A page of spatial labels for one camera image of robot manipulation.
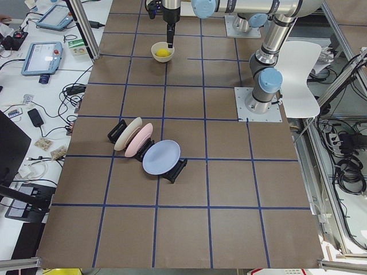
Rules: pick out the black dish rack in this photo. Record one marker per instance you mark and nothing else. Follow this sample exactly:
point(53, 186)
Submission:
point(171, 175)

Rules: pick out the black monitor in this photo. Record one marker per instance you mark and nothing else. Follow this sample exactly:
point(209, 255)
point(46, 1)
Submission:
point(14, 146)

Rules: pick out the white ceramic bowl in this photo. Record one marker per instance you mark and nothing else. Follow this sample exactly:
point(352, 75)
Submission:
point(162, 45)

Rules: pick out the blue plate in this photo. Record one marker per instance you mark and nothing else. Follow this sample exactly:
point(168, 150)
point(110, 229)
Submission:
point(161, 157)

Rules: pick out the yellow lemon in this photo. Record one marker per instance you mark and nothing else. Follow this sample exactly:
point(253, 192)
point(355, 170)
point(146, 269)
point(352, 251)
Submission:
point(163, 53)

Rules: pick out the black power adapter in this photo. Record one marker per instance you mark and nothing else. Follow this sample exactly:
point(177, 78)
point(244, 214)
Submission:
point(75, 90)

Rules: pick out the far teach pendant tablet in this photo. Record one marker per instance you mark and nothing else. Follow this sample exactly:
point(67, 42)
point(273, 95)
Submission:
point(58, 17)

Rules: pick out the white chair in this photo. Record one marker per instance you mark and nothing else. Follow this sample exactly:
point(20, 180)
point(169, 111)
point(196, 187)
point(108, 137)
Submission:
point(296, 59)

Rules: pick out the pink plate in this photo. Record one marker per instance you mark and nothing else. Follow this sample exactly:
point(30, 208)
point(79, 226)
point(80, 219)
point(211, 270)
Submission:
point(138, 141)

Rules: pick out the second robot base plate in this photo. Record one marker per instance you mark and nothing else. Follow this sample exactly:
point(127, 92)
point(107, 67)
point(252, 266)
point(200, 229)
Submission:
point(237, 27)

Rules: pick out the black smartphone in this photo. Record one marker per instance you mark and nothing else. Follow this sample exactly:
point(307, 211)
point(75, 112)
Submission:
point(35, 117)

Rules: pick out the near teach pendant tablet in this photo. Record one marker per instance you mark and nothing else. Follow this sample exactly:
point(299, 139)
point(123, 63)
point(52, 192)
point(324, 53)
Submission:
point(42, 58)

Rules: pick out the aluminium frame post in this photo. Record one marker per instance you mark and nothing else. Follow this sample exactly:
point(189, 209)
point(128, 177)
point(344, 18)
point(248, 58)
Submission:
point(85, 30)

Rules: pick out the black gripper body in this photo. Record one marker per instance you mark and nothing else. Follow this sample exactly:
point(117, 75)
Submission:
point(171, 16)

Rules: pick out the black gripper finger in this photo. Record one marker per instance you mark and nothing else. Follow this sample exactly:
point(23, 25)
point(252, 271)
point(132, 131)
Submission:
point(170, 32)

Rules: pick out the green white box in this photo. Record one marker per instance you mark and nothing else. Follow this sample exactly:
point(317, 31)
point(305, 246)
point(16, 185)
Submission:
point(77, 47)

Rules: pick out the cream plate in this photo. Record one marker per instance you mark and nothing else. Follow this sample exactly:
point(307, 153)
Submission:
point(128, 134)

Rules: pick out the bag of nuts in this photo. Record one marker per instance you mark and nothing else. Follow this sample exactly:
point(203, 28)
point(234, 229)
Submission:
point(43, 143)
point(58, 153)

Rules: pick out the teach pendant tablet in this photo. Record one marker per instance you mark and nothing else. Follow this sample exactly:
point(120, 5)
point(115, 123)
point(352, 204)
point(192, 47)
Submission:
point(58, 17)
point(42, 58)

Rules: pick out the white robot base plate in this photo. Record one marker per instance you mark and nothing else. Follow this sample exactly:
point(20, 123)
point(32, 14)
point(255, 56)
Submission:
point(250, 110)

